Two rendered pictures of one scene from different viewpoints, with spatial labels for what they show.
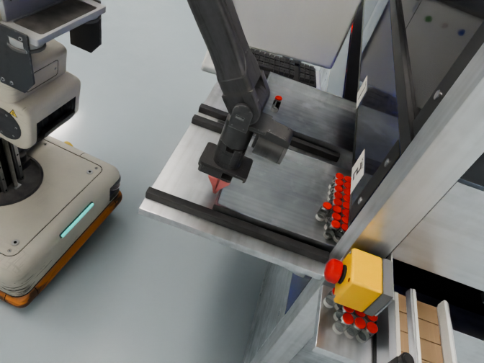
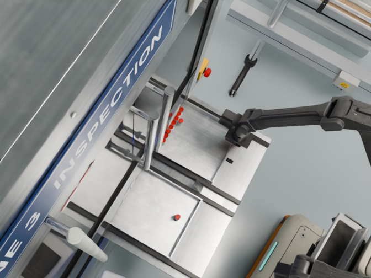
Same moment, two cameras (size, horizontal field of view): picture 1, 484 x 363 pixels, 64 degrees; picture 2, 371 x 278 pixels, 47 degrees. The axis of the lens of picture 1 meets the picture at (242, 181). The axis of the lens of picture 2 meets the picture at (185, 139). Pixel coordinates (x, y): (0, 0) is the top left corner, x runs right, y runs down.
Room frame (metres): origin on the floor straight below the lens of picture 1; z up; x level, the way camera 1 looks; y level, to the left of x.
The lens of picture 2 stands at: (1.26, -0.07, 2.59)
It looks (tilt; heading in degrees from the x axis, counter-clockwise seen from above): 71 degrees down; 187
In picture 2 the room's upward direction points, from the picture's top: 22 degrees clockwise
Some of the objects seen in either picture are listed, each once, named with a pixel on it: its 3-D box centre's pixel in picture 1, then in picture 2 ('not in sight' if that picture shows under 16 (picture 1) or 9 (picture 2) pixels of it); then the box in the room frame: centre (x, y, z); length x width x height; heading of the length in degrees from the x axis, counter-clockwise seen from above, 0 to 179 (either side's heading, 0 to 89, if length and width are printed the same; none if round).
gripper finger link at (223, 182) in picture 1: (214, 175); not in sight; (0.59, 0.06, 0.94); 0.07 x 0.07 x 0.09; 0
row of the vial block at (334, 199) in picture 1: (333, 204); (171, 126); (0.66, -0.22, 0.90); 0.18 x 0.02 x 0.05; 0
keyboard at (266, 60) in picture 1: (266, 63); not in sight; (1.37, 0.07, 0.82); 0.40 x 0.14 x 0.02; 98
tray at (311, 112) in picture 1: (314, 116); (148, 207); (1.00, -0.14, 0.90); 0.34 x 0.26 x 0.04; 89
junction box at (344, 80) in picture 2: not in sight; (345, 81); (-0.22, 0.47, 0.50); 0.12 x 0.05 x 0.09; 89
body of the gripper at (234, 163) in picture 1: (229, 153); (240, 134); (0.59, 0.04, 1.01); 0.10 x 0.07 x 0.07; 90
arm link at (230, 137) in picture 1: (240, 132); (242, 128); (0.59, 0.03, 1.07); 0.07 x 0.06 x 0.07; 87
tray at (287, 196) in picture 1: (297, 194); (190, 137); (0.66, -0.13, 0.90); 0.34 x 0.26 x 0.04; 90
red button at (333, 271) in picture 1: (336, 271); (206, 71); (0.41, -0.20, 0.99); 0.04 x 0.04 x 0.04; 89
